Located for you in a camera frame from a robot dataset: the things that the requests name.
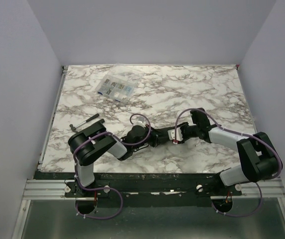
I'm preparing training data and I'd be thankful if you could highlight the clear plastic screw organizer box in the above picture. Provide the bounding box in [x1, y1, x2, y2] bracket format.
[95, 74, 138, 103]

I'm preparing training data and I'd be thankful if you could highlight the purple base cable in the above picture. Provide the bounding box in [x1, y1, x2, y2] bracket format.
[212, 183, 263, 218]
[74, 186, 125, 220]

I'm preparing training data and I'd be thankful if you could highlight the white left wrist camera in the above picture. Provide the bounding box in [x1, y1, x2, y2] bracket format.
[134, 117, 145, 128]

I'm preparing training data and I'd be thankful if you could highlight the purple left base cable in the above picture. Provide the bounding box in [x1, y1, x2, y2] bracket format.
[74, 186, 125, 220]

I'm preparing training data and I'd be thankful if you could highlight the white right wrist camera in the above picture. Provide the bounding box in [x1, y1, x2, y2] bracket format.
[167, 127, 183, 144]

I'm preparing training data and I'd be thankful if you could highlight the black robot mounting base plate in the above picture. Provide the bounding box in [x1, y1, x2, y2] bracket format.
[34, 171, 242, 208]

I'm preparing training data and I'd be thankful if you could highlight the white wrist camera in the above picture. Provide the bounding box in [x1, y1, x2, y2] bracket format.
[167, 127, 183, 144]
[134, 117, 145, 128]

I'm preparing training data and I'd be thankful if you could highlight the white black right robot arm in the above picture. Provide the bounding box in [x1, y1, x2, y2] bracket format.
[173, 108, 283, 186]

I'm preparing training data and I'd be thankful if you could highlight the dark green folding umbrella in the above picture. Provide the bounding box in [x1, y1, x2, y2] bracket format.
[147, 127, 174, 147]

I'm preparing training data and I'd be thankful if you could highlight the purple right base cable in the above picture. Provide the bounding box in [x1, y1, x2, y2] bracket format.
[212, 183, 263, 218]

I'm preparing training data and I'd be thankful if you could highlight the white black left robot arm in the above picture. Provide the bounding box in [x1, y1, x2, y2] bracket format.
[68, 121, 151, 189]

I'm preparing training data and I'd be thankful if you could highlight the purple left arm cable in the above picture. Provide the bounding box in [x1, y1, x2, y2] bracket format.
[72, 114, 153, 191]

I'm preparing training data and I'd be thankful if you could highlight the small steel claw hammer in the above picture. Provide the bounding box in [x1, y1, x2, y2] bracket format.
[69, 114, 100, 132]

